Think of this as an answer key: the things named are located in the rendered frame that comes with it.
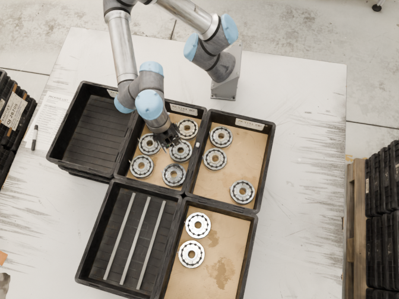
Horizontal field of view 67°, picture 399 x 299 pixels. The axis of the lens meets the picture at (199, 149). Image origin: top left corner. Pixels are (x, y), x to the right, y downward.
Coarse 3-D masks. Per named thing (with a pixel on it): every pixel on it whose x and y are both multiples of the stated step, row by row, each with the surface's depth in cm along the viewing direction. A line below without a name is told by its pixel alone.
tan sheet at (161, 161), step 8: (176, 120) 141; (200, 120) 141; (144, 128) 140; (152, 144) 137; (192, 144) 137; (136, 152) 136; (160, 152) 136; (168, 152) 135; (160, 160) 134; (168, 160) 134; (160, 168) 133; (128, 176) 132; (152, 176) 132; (160, 176) 132; (160, 184) 130
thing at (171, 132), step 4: (172, 124) 107; (172, 128) 105; (164, 132) 100; (168, 132) 98; (172, 132) 105; (176, 132) 104; (156, 136) 105; (160, 136) 105; (164, 136) 98; (168, 136) 99; (172, 136) 104; (176, 136) 106; (160, 140) 104; (164, 140) 100; (168, 140) 103; (172, 140) 104; (176, 140) 104; (180, 140) 106; (160, 144) 104; (164, 144) 103; (168, 144) 103; (172, 144) 107; (176, 144) 107
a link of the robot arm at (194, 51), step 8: (192, 40) 133; (200, 40) 130; (184, 48) 138; (192, 48) 131; (200, 48) 131; (192, 56) 134; (200, 56) 134; (208, 56) 134; (216, 56) 138; (200, 64) 138; (208, 64) 138
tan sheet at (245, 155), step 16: (208, 144) 136; (240, 144) 136; (256, 144) 136; (240, 160) 133; (256, 160) 133; (208, 176) 131; (224, 176) 131; (240, 176) 131; (256, 176) 131; (208, 192) 129; (224, 192) 128; (240, 192) 128
